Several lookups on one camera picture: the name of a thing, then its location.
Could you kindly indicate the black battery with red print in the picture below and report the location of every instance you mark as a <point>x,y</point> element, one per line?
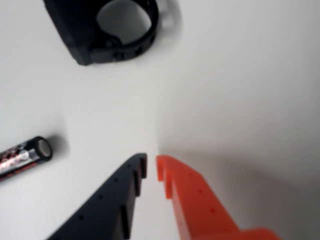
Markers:
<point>22,160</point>

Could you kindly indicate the dark navy gripper finger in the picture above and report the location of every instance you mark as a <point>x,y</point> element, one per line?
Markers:
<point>100,212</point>

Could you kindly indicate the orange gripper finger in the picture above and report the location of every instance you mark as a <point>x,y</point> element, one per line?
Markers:
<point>200,212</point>

